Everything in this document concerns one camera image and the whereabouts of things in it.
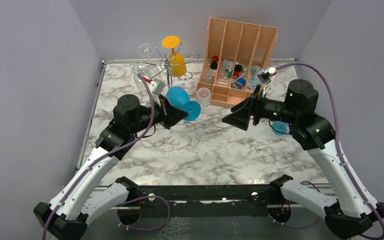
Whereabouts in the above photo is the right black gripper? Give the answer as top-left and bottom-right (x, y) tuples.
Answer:
(222, 84), (299, 131)

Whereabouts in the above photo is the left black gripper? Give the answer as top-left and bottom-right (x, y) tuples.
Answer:
(130, 94), (189, 134)

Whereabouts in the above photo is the blue plastic goblet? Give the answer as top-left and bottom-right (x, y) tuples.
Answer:
(166, 86), (201, 122)
(271, 121), (289, 136)

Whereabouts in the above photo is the short clear wine glass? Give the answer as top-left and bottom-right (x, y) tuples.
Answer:
(195, 87), (212, 113)

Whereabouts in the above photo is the orange plastic goblet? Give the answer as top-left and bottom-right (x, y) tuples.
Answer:
(161, 35), (187, 77)

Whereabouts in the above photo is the tall clear wine glass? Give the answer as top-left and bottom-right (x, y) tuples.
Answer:
(136, 43), (157, 65)

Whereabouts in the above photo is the ribbed clear glass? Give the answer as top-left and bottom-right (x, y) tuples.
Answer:
(131, 62), (151, 92)

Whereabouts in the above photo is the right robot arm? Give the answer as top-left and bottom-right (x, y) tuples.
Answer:
(222, 79), (384, 240)

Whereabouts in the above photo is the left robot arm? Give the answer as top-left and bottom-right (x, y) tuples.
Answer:
(33, 94), (190, 240)

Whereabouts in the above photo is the chrome wine glass rack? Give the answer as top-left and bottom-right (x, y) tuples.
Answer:
(132, 41), (200, 88)

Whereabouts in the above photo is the peach desk organizer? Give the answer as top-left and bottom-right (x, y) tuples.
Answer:
(195, 17), (278, 108)

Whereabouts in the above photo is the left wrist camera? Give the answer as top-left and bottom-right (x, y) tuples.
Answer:
(148, 78), (166, 97)

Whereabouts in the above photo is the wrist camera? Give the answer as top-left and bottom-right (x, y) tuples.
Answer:
(257, 67), (277, 97)
(148, 78), (166, 97)

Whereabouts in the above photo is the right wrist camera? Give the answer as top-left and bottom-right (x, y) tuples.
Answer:
(257, 67), (277, 97)

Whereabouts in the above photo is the black base frame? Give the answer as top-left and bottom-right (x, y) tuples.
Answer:
(116, 184), (286, 220)

